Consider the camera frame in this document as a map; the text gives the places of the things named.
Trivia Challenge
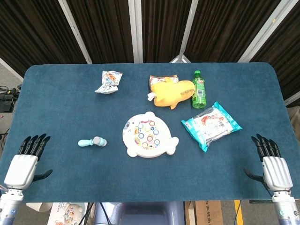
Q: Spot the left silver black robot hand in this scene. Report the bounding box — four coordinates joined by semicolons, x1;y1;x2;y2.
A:
3;133;53;190

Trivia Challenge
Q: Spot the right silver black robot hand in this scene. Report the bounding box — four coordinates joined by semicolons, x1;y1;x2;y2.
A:
243;133;293;195

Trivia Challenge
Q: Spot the light blue toy hammer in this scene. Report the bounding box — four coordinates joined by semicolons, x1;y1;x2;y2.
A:
78;136;108;148

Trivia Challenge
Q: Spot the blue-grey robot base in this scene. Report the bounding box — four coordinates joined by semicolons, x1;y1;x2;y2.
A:
93;201;186;225

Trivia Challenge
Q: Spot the toy box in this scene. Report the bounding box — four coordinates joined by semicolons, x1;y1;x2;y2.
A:
48;202;91;225

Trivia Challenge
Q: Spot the white fish-shaped toy board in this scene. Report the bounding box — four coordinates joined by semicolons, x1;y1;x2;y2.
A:
121;111;180;159

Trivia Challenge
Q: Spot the beige cardboard flap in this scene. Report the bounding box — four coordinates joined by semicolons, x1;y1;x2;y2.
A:
25;202;53;211

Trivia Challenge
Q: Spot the blue felt table mat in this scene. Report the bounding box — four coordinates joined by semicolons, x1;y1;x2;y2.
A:
0;62;300;204

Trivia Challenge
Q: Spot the teal clear food package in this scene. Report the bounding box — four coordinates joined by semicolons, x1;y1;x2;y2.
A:
180;101;243;153

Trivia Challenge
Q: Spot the brown cardboard box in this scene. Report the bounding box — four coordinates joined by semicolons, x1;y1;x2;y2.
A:
185;200;225;225

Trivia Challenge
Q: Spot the green drink bottle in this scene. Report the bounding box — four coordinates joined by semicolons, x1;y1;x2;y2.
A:
192;70;208;109

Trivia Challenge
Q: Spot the crumpled white blue snack packet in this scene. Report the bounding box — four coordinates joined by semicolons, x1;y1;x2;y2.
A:
94;70;123;95

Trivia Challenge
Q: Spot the yellow plush toy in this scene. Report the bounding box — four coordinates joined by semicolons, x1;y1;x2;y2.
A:
147;76;195;110

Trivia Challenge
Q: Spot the dark brown pleated curtain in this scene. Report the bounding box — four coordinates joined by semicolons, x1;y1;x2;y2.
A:
0;0;300;108

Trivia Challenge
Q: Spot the black floor cable bundle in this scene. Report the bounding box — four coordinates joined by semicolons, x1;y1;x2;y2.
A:
0;84;23;97

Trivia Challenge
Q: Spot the white frame post with foot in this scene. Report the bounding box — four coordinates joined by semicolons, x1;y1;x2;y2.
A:
170;0;200;63

